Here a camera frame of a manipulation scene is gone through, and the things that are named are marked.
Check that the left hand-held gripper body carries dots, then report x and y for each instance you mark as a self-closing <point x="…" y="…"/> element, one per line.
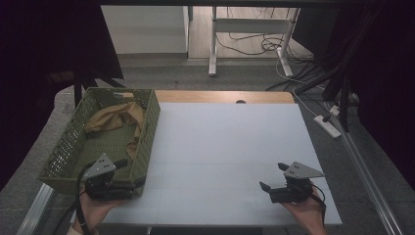
<point x="99" y="169"/>

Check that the aluminium rail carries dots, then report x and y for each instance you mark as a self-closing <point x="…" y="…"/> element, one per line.
<point x="36" y="209"/>
<point x="368" y="182"/>

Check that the green plastic basket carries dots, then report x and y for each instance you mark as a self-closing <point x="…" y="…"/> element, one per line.
<point x="107" y="143"/>

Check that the white power strip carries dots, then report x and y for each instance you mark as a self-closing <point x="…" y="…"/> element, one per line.
<point x="327" y="126"/>

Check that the person's left hand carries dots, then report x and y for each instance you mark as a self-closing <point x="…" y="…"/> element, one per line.
<point x="94" y="210"/>

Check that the dark curtain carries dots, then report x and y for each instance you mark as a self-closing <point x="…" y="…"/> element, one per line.
<point x="388" y="81"/>
<point x="49" y="65"/>

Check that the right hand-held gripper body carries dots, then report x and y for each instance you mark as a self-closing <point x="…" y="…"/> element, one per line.
<point x="298" y="182"/>

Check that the white desk frame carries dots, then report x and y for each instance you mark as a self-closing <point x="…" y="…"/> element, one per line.
<point x="251" y="25"/>

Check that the person's right hand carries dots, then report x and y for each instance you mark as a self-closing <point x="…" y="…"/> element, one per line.
<point x="308" y="217"/>

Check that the tan cloth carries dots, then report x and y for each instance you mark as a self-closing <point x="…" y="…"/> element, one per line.
<point x="112" y="119"/>

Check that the white cabinet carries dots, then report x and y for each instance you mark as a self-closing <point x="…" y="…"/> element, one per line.
<point x="147" y="29"/>

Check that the black tripod stand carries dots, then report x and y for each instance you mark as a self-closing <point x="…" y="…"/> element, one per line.
<point x="85" y="85"/>
<point x="342" y="75"/>

